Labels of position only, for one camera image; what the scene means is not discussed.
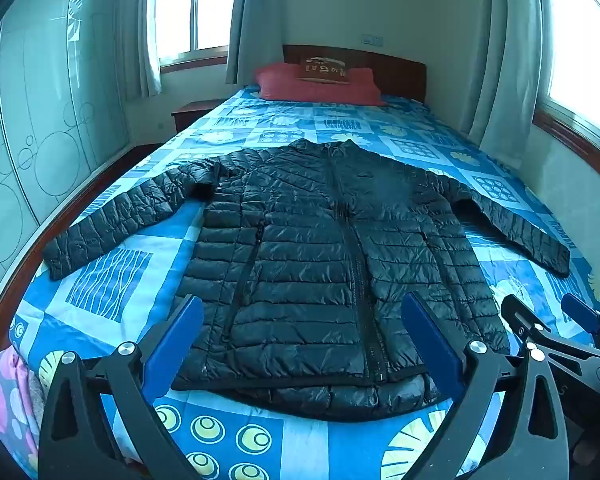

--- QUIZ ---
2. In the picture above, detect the red pillow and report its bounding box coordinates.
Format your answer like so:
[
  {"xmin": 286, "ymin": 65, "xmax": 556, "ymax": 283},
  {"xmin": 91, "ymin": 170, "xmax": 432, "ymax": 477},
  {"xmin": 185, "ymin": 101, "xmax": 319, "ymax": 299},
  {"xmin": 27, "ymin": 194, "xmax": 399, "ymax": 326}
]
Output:
[{"xmin": 252, "ymin": 62, "xmax": 388, "ymax": 107}]

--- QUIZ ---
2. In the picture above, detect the brown wooden nightstand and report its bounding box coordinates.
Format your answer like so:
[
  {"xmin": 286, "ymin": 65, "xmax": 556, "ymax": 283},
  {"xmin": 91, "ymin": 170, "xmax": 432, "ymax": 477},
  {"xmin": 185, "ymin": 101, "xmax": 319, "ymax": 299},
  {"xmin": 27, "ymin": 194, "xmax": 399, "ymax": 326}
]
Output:
[{"xmin": 171, "ymin": 99, "xmax": 228, "ymax": 133}]

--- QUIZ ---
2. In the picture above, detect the pink floral cloth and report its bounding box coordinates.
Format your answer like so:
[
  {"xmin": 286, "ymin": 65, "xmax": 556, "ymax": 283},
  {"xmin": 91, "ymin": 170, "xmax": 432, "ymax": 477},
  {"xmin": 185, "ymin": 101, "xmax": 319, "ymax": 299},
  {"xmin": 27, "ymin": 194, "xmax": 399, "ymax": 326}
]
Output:
[{"xmin": 0, "ymin": 347, "xmax": 41, "ymax": 480}]

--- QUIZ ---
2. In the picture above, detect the wooden headboard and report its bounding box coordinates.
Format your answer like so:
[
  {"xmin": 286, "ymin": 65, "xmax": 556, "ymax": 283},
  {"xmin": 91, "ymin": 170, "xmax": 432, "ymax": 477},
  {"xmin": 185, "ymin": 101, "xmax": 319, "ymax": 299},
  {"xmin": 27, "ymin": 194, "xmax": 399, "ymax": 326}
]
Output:
[{"xmin": 0, "ymin": 44, "xmax": 427, "ymax": 366}]

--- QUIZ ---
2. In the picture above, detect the wide window with brown sill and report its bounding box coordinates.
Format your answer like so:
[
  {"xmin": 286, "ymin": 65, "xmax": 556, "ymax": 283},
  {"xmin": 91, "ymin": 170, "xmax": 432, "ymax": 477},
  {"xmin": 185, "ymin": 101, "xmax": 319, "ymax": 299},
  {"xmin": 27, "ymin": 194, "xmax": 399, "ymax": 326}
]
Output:
[{"xmin": 532, "ymin": 0, "xmax": 600, "ymax": 153}]

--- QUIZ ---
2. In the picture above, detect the long white curtain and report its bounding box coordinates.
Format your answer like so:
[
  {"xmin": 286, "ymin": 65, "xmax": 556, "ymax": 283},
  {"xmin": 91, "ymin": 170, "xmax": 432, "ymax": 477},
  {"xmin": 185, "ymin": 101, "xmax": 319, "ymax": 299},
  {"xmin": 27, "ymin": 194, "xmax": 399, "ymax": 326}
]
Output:
[{"xmin": 467, "ymin": 0, "xmax": 551, "ymax": 168}]

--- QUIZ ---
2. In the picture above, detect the short white curtain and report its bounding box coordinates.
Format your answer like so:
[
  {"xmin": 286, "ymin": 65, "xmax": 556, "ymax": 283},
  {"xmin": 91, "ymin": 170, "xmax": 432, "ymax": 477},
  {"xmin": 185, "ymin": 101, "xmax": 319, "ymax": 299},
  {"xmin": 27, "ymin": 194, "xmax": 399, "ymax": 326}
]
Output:
[{"xmin": 122, "ymin": 0, "xmax": 163, "ymax": 98}]

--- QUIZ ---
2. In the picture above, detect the long grey curtain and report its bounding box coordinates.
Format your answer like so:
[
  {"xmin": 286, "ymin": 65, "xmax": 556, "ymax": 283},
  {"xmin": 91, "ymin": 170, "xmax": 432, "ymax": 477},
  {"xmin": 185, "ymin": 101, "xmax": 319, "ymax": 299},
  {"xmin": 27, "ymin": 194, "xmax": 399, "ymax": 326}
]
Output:
[{"xmin": 225, "ymin": 0, "xmax": 287, "ymax": 86}]

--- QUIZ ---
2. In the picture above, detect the blue patterned bed sheet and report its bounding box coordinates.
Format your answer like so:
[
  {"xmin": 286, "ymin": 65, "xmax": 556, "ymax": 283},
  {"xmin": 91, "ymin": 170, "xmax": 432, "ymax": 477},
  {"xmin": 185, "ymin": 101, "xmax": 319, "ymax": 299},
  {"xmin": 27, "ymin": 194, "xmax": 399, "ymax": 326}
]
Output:
[{"xmin": 7, "ymin": 82, "xmax": 600, "ymax": 480}]

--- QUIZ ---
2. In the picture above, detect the brown printed cushion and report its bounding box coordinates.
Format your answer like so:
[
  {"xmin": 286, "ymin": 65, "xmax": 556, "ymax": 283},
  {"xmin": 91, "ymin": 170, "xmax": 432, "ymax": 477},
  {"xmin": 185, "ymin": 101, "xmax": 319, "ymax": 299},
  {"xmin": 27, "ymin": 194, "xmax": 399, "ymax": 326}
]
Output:
[{"xmin": 298, "ymin": 55, "xmax": 351, "ymax": 83}]

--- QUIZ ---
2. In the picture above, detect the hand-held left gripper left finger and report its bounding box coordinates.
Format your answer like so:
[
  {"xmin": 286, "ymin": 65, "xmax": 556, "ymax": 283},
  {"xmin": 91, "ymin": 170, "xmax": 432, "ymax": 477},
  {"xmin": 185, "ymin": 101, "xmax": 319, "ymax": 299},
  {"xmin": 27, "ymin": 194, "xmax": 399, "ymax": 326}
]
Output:
[{"xmin": 37, "ymin": 295, "xmax": 205, "ymax": 480}]

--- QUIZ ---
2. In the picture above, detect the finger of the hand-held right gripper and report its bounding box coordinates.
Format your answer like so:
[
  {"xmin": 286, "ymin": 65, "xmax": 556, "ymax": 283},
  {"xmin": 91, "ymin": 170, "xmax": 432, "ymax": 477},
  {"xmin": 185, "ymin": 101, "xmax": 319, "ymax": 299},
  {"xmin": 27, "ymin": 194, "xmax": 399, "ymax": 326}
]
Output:
[
  {"xmin": 500, "ymin": 294, "xmax": 600, "ymax": 361},
  {"xmin": 561, "ymin": 292, "xmax": 600, "ymax": 348}
]

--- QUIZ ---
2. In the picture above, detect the glass door wardrobe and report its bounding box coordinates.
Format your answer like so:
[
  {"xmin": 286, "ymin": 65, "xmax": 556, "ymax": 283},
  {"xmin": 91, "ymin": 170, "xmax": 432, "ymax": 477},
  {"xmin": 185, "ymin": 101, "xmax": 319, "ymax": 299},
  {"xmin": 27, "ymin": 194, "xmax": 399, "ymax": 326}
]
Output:
[{"xmin": 0, "ymin": 0, "xmax": 131, "ymax": 306}]

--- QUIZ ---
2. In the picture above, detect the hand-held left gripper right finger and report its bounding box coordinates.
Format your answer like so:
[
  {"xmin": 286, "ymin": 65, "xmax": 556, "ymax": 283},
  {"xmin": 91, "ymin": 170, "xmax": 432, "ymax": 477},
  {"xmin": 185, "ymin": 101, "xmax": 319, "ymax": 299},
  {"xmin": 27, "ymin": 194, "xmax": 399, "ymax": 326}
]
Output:
[{"xmin": 401, "ymin": 291, "xmax": 571, "ymax": 480}]

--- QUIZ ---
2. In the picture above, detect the black quilted down jacket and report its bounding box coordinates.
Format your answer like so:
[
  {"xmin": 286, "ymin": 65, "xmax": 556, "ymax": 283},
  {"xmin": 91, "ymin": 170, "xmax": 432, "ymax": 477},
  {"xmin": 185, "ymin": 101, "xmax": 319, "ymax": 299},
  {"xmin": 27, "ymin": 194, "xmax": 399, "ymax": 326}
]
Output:
[{"xmin": 43, "ymin": 138, "xmax": 572, "ymax": 420}]

